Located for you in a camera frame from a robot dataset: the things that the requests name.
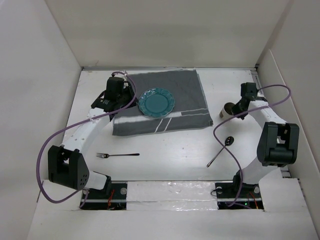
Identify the silver metal fork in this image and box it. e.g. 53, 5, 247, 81
96, 153, 140, 159

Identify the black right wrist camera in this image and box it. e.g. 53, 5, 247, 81
240, 82, 258, 100

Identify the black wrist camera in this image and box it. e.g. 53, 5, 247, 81
103, 76, 126, 103
240, 82, 258, 100

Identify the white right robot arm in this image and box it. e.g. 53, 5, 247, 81
231, 97, 300, 197

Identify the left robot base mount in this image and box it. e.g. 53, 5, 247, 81
79, 181, 128, 211

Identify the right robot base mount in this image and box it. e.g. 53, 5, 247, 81
210, 181, 264, 210

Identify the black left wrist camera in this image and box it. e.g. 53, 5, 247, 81
103, 76, 126, 103

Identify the dark metal spoon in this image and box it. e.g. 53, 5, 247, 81
206, 136, 235, 168

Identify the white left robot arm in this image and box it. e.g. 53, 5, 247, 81
47, 77, 137, 199

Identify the grey striped cloth placemat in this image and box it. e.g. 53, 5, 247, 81
112, 69, 213, 137

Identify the teal ceramic plate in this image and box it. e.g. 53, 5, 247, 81
138, 87, 175, 119

